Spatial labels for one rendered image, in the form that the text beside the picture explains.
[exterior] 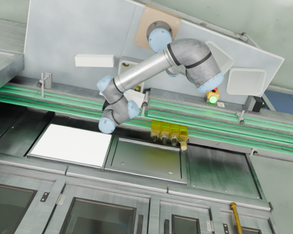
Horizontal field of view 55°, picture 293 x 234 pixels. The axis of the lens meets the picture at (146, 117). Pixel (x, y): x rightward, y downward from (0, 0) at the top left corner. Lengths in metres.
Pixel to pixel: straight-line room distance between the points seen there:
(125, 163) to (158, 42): 0.70
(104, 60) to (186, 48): 0.83
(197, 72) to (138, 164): 0.75
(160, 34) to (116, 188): 0.83
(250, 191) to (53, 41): 1.52
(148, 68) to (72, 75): 0.94
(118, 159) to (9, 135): 0.69
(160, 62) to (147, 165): 0.73
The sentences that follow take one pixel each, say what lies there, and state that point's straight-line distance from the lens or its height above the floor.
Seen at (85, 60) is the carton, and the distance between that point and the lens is 1.85.
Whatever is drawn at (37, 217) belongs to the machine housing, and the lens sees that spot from 1.41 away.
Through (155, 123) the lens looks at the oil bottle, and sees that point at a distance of 1.76.
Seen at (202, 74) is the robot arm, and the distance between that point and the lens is 1.11.
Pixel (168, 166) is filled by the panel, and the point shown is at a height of 1.20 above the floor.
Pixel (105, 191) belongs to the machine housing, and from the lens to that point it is 1.54.
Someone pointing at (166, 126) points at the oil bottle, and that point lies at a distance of 1.75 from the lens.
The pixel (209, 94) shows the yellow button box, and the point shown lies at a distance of 1.87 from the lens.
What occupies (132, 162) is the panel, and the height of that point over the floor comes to 1.22.
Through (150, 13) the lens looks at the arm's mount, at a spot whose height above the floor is 0.84.
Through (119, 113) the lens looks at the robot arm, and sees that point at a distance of 1.24.
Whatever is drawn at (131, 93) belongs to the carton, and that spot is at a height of 1.09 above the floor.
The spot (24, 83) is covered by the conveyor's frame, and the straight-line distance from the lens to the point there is 2.01.
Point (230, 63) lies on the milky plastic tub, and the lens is 1.83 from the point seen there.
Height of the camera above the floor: 2.49
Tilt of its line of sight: 60 degrees down
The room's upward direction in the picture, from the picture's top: 172 degrees counter-clockwise
